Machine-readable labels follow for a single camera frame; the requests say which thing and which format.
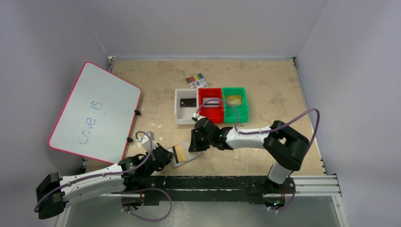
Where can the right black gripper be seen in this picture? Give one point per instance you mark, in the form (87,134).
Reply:
(195,141)

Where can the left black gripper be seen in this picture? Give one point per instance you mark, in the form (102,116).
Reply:
(169,154)

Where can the pink leather card holder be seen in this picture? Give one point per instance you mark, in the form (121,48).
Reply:
(191,156)

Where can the red plastic bin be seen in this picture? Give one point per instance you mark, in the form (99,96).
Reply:
(215,114)

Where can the white plastic bin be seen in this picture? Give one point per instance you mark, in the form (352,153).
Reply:
(183,116)

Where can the green plastic bin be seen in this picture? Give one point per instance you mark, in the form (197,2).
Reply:
(243,111)

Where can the red framed whiteboard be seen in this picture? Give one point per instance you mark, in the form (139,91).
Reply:
(97,117)

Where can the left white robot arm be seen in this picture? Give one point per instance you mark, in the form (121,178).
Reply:
(55,193)

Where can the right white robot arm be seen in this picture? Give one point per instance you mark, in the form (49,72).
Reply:
(287,146)

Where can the black credit card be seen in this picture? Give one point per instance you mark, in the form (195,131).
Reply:
(188,102)

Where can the silver credit card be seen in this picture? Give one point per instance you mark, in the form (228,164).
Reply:
(209,102)

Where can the gold card in bin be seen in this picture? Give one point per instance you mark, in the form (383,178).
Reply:
(234,100)

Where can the pack of coloured markers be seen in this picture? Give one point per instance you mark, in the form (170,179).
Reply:
(196,81)

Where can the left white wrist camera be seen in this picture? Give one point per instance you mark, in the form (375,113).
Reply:
(147,141)

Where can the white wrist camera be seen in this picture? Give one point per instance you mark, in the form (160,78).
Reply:
(197,117)
(147,141)

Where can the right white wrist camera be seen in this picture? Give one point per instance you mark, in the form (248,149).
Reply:
(197,117)

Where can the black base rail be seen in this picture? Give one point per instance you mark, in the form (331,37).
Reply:
(254,189)

